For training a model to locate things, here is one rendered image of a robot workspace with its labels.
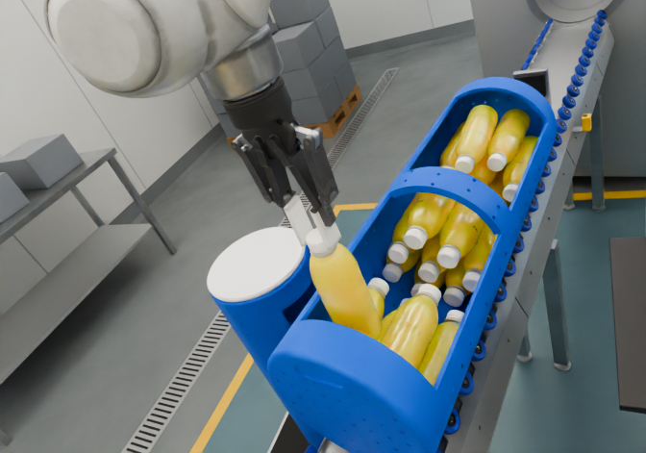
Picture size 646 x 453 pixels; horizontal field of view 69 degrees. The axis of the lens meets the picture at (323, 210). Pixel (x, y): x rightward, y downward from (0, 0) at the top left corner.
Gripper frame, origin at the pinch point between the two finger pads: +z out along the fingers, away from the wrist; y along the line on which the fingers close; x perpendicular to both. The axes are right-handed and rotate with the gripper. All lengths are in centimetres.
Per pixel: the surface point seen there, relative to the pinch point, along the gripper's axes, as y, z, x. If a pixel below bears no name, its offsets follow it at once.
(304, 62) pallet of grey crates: 213, 67, -268
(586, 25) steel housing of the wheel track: -5, 46, -187
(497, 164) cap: -6, 27, -54
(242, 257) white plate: 53, 34, -21
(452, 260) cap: -6.8, 26.4, -21.9
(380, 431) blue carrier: -6.9, 28.8, 11.6
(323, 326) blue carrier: 0.7, 14.6, 6.0
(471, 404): -11.9, 45.8, -5.7
